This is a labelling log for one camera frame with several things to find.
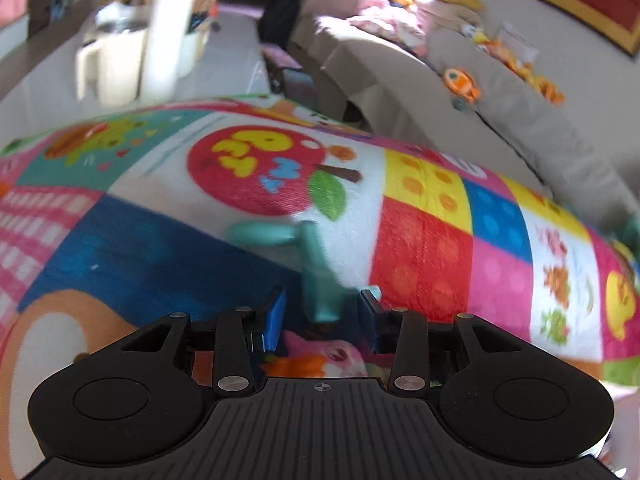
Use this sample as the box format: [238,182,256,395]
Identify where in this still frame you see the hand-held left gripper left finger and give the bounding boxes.
[120,287,287,397]

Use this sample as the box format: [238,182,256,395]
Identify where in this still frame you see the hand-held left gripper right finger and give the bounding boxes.
[357,287,521,398]

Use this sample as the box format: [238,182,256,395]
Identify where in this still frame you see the teal plastic toy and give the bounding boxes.
[227,220,381,323]

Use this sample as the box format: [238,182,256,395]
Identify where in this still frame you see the colourful printed play mat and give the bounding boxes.
[0,95,640,480]

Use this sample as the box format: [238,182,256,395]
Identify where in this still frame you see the small purple stool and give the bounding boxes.
[262,42,321,111]

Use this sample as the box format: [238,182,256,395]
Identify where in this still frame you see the beige sofa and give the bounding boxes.
[290,0,640,226]

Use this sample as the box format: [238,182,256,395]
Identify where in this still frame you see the orange fish plush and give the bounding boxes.
[442,67,483,106]

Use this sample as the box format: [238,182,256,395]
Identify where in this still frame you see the white jug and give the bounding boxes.
[75,2,151,108]

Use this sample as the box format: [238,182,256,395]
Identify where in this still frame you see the white thermos bottle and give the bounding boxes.
[140,0,201,106]

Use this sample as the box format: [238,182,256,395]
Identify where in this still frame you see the yellow orange plush toy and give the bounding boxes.
[470,25,566,106]

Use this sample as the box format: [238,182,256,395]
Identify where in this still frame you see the pink clothes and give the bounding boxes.
[347,0,431,56]

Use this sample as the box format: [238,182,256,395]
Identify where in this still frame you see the large red gold framed picture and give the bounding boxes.
[535,0,640,56]

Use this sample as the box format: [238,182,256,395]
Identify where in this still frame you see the white paper wall note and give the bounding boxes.
[500,22,538,61]

